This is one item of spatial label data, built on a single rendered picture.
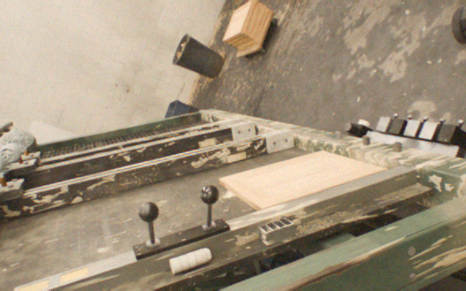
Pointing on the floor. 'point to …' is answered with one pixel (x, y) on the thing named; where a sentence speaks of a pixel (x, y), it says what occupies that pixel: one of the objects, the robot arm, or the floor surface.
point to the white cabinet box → (44, 132)
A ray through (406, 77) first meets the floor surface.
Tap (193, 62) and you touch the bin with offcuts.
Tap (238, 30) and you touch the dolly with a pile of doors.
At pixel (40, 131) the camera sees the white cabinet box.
